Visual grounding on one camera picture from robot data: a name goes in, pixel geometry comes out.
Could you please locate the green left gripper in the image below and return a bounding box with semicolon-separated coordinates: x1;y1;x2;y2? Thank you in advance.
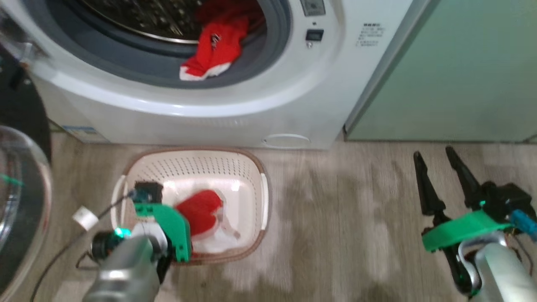
134;203;192;263

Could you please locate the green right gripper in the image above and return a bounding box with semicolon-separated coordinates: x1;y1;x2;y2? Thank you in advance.
413;146;514;252

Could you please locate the red garment with white trim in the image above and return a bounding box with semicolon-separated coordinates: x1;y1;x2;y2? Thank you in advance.
180;0;266;81
174;190;242;254

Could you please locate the round glass washing machine door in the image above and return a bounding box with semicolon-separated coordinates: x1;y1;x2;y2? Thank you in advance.
0;8;53;302

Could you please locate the cream perforated laundry basket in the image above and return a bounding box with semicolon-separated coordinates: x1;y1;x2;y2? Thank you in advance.
110;147;271;266

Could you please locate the white front-load washing machine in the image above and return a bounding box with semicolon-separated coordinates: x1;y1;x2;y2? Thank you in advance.
0;0;441;150

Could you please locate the grey oval access cover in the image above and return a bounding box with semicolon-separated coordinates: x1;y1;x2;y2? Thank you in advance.
262;133;311;149

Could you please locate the stainless steel washing machine drum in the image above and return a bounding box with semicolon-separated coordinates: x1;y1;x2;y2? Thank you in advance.
80;0;210;44

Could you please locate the green cabinet right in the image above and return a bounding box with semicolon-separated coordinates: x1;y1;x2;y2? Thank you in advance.
344;0;537;143

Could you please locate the blue energy label sticker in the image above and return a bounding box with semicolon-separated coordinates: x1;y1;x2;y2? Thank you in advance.
63;125;99;143

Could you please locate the white cable tag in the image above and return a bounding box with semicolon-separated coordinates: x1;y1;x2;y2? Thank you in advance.
72;206;99;231

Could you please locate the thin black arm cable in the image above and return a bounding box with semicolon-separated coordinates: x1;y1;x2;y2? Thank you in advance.
29;191;139;302

